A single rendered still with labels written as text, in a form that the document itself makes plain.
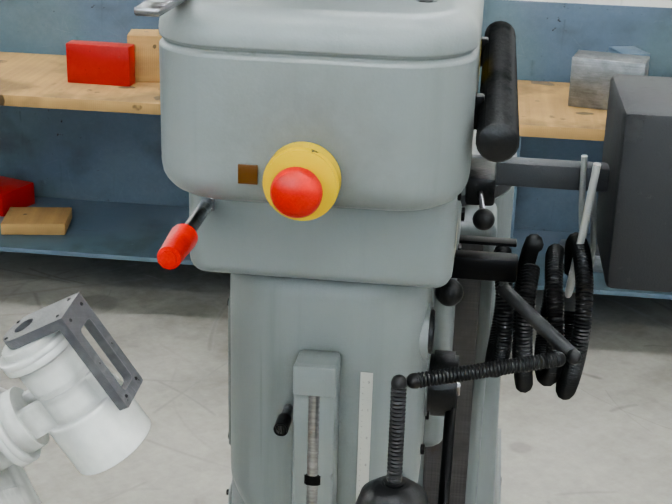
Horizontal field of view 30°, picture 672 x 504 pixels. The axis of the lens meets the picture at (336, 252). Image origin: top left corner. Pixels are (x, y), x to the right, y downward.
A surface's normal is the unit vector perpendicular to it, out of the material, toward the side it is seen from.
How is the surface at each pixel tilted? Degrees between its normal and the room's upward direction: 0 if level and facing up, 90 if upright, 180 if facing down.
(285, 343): 90
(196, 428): 0
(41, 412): 90
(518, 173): 90
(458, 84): 90
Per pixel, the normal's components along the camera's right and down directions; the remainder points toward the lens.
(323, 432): -0.13, 0.35
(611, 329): 0.03, -0.93
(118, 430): 0.56, 0.02
